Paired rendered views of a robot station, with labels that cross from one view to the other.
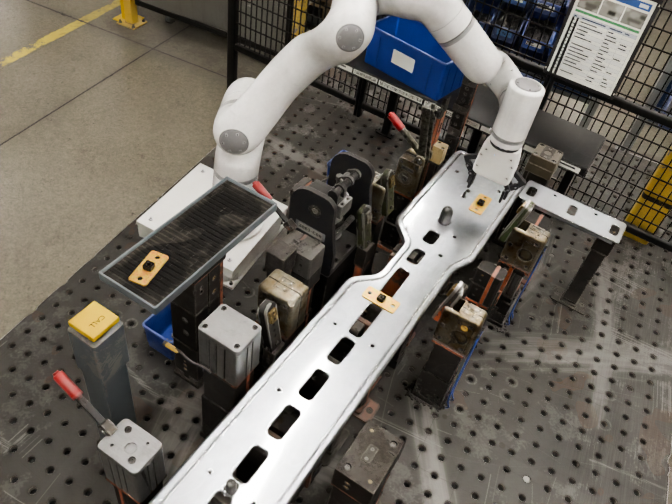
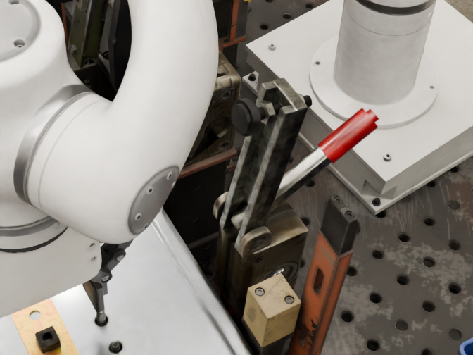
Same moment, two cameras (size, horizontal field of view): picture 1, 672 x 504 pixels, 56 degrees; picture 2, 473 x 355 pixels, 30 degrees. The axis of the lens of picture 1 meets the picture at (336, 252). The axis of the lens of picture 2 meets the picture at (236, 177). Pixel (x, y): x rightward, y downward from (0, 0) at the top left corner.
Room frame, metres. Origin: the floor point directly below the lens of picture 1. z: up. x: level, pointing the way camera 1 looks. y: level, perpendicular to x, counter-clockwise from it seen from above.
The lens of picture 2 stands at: (1.65, -0.59, 1.70)
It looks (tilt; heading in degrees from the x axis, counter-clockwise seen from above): 51 degrees down; 120
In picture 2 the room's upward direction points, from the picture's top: 7 degrees clockwise
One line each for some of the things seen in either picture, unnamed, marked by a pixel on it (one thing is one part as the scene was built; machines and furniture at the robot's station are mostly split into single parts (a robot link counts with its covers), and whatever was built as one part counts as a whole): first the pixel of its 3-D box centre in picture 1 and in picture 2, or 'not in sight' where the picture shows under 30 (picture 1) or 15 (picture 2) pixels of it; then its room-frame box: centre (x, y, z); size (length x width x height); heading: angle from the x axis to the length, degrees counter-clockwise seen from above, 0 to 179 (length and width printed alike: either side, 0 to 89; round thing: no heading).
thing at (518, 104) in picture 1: (518, 107); (6, 110); (1.35, -0.36, 1.30); 0.09 x 0.08 x 0.13; 4
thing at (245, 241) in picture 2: not in sight; (255, 240); (1.44, -0.19, 1.06); 0.03 x 0.01 x 0.03; 66
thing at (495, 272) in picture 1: (476, 306); not in sight; (1.12, -0.39, 0.84); 0.11 x 0.08 x 0.29; 66
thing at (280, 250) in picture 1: (275, 307); not in sight; (0.94, 0.12, 0.90); 0.05 x 0.05 x 0.40; 66
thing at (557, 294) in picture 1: (588, 268); not in sight; (1.35, -0.72, 0.84); 0.11 x 0.06 x 0.29; 66
